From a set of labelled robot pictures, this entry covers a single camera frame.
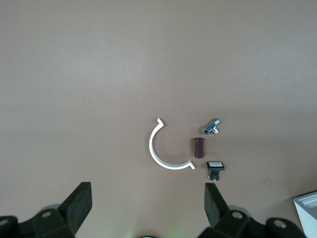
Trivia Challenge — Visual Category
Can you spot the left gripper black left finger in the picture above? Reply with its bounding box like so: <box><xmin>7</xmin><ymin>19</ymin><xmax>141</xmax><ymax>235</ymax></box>
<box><xmin>0</xmin><ymin>181</ymin><xmax>93</xmax><ymax>238</ymax></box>

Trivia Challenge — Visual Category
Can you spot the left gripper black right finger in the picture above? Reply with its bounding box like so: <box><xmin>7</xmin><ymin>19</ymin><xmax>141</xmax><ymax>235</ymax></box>
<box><xmin>198</xmin><ymin>182</ymin><xmax>307</xmax><ymax>238</ymax></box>

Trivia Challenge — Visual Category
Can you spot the white drawer cabinet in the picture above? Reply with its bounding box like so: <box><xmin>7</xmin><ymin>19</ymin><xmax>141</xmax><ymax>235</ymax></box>
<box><xmin>293</xmin><ymin>190</ymin><xmax>317</xmax><ymax>238</ymax></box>

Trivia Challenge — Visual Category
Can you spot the white semicircular clamp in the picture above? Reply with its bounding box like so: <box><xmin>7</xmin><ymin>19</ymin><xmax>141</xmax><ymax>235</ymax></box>
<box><xmin>149</xmin><ymin>117</ymin><xmax>196</xmax><ymax>171</ymax></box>

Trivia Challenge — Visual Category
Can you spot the dark brown rectangular block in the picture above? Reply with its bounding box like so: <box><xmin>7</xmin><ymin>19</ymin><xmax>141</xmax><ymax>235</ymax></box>
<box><xmin>193</xmin><ymin>137</ymin><xmax>205</xmax><ymax>159</ymax></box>

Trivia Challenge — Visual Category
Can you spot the small silver metal fitting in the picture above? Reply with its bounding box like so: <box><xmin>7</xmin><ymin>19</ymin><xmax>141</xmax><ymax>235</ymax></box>
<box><xmin>202</xmin><ymin>118</ymin><xmax>221</xmax><ymax>136</ymax></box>

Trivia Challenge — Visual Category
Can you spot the brown table cover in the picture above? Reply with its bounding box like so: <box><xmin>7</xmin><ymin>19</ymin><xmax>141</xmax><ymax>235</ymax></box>
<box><xmin>0</xmin><ymin>0</ymin><xmax>317</xmax><ymax>238</ymax></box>

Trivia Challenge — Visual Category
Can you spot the white-capped push button switch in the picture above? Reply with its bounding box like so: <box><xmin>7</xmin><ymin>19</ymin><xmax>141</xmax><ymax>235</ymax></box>
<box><xmin>206</xmin><ymin>160</ymin><xmax>225</xmax><ymax>183</ymax></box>

